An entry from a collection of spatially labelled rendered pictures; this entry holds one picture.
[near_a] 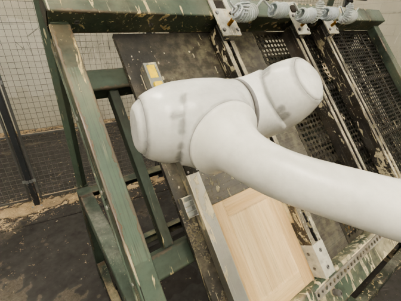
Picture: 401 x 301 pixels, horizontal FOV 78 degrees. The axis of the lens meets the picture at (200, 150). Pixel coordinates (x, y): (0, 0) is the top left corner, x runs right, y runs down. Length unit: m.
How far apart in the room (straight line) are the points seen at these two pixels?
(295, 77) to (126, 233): 0.57
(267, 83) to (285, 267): 0.78
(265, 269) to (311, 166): 0.76
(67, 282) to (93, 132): 1.75
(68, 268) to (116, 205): 1.77
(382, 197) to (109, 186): 0.63
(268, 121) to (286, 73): 0.07
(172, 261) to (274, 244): 0.38
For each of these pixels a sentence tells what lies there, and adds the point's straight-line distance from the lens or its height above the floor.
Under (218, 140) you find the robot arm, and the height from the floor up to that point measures 1.63.
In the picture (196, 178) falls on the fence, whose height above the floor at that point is 1.30.
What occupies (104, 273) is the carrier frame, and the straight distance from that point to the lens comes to 2.09.
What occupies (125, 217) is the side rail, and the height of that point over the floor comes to 1.28.
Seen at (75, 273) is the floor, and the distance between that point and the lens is 2.42.
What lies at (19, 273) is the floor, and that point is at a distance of 2.63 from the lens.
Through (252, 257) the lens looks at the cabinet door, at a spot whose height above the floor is 1.04.
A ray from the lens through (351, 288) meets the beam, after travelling 1.26.
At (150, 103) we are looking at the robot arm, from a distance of 0.30.
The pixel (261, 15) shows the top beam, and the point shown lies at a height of 1.80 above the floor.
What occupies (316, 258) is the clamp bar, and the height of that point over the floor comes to 0.98.
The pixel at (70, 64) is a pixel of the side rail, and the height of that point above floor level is 1.65.
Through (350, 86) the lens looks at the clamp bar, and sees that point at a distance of 1.66.
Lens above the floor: 1.75
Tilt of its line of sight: 26 degrees down
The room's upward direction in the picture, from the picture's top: straight up
